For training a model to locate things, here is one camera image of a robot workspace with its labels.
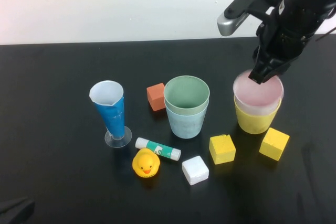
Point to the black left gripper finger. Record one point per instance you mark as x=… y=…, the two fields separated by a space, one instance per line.
x=15 y=204
x=15 y=217

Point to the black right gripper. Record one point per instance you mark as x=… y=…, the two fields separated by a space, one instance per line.
x=286 y=35

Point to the pink plastic cup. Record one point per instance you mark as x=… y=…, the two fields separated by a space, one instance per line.
x=258 y=98

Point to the yellow plastic cup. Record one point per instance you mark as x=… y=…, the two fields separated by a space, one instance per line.
x=252 y=124

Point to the green plastic cup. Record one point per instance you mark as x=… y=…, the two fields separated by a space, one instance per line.
x=186 y=95

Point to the yellow foam cube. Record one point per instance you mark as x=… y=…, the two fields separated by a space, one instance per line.
x=222 y=150
x=274 y=144

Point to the light blue plastic cup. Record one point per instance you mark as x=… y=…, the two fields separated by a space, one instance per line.
x=183 y=127

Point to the red-orange foam cube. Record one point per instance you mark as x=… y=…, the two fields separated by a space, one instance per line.
x=156 y=99

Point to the white foam cube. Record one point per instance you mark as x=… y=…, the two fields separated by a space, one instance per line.
x=195 y=170

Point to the blue conical measuring cup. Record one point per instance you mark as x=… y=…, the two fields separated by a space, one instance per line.
x=109 y=113

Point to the white green glue stick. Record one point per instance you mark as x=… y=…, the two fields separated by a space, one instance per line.
x=164 y=149

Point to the yellow rubber duck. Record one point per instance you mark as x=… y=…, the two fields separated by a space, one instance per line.
x=145 y=165

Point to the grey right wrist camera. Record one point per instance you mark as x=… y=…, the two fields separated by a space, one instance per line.
x=231 y=24

